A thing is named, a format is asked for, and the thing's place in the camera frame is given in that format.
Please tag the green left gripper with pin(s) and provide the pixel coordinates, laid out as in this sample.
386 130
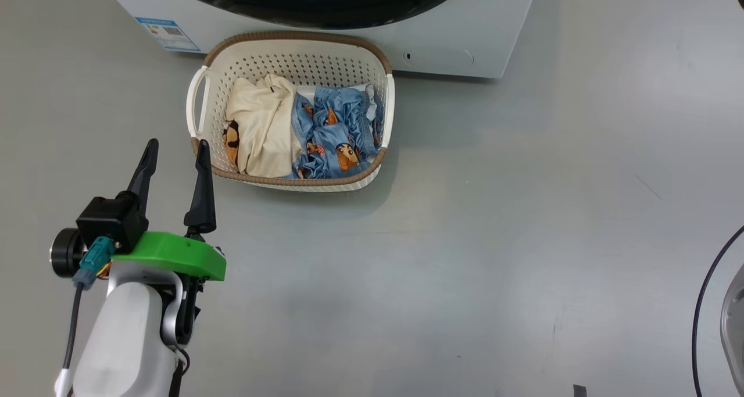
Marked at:
168 257

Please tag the cream shirt with cartoon print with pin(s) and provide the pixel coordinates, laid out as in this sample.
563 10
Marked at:
261 124

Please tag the blue cartoon print shirt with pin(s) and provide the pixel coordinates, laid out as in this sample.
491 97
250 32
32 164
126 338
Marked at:
328 153

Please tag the round black glass washer door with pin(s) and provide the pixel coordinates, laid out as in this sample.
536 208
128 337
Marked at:
314 2

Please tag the white perforated basket brown rim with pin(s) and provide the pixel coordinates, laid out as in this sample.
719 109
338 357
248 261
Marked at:
290 51

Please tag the white front-load washing machine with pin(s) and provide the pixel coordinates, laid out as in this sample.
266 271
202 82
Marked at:
511 31

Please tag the blue energy label sticker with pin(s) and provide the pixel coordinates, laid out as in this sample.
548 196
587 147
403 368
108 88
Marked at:
168 35

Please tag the small black floor marker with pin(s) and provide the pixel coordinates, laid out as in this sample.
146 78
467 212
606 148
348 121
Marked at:
579 391

